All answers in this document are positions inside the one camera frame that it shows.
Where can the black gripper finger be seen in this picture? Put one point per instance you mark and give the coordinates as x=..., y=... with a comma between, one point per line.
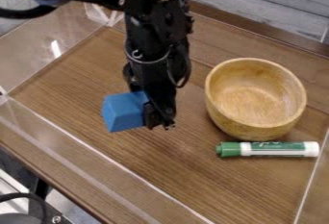
x=154, y=118
x=132, y=82

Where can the black metal bracket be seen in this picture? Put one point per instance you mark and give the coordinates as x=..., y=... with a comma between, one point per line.
x=54, y=217

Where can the blue foam block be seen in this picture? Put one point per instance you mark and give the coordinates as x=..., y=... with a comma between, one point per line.
x=124, y=111

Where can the clear acrylic tray wall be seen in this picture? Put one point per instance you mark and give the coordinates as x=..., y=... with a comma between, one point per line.
x=158, y=176

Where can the green Expo marker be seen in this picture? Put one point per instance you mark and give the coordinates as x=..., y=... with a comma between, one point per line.
x=271, y=148

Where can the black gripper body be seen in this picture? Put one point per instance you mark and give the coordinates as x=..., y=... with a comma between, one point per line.
x=161, y=76

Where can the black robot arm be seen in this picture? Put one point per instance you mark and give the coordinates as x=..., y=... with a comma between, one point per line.
x=158, y=24

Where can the brown wooden bowl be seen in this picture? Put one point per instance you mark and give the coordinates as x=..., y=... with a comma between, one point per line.
x=256, y=98

